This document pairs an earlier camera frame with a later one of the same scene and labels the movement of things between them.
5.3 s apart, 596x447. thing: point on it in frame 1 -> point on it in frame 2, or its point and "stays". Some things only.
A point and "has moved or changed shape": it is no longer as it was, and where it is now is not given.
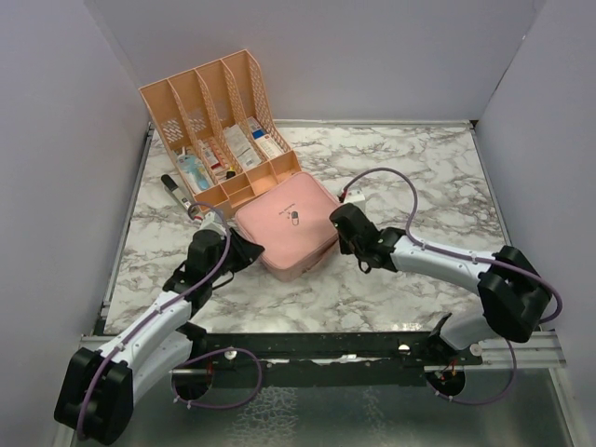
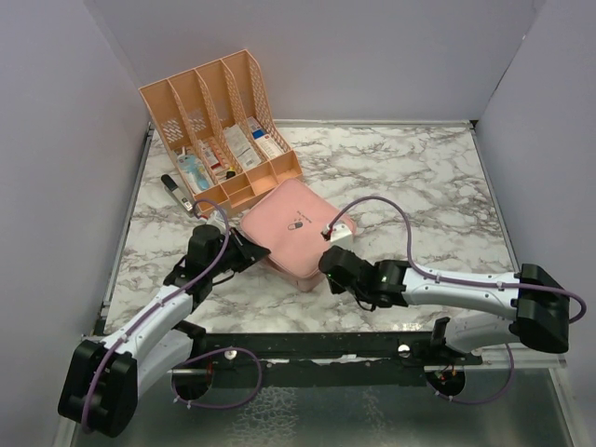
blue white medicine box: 271,145 stays
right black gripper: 345,248 -> 335,286
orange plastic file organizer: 223,128 stays
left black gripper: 246,250 stays
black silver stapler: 171,186 stays
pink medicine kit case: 293,225 has moved or changed shape
